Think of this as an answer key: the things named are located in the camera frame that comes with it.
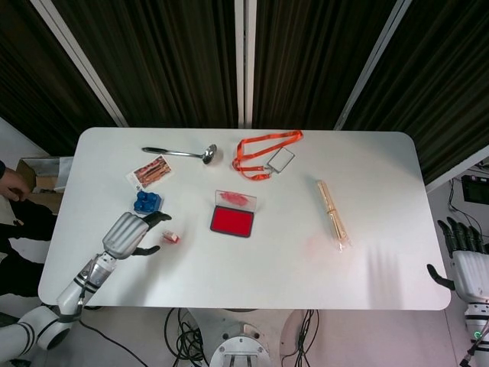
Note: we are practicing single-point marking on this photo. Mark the bystander black clothing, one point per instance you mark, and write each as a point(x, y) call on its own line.
point(23, 225)

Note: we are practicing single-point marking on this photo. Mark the food picture card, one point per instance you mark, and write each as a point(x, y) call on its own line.
point(151, 172)

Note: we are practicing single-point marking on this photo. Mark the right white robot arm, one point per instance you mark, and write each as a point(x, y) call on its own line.
point(477, 325)

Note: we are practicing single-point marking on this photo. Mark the black electronic device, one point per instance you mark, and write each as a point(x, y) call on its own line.
point(475, 189)

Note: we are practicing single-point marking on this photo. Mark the steel ladle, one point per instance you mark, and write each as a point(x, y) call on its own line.
point(209, 153)

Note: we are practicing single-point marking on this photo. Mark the bystander bare hand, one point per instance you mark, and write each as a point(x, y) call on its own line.
point(15, 185)

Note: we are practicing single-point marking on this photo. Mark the red ink pad clear lid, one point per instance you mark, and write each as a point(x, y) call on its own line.
point(231, 223)

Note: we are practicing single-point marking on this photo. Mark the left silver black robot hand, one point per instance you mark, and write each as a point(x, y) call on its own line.
point(124, 235)

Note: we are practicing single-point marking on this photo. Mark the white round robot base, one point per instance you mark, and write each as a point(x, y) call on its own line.
point(238, 348)

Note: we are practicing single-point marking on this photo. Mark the wrapped wooden chopsticks bundle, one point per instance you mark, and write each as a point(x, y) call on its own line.
point(332, 212)

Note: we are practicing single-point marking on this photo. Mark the blue building block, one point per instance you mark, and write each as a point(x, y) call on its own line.
point(147, 202)

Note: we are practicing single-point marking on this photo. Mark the clear badge holder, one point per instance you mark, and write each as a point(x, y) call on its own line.
point(280, 160)

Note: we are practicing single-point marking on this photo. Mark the cardboard box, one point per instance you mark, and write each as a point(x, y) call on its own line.
point(42, 170)

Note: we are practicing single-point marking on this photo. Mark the dark pleated curtain panel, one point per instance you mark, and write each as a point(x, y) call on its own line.
point(23, 76)
point(160, 57)
point(451, 76)
point(313, 57)

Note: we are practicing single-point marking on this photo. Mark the white partition post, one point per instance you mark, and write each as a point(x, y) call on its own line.
point(244, 57)
point(74, 53)
point(458, 168)
point(374, 57)

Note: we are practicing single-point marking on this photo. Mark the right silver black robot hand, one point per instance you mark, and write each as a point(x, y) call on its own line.
point(473, 277)

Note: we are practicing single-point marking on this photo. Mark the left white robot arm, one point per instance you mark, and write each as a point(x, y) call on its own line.
point(70, 294)

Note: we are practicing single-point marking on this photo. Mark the white paper tag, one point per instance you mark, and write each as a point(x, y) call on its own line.
point(171, 238)

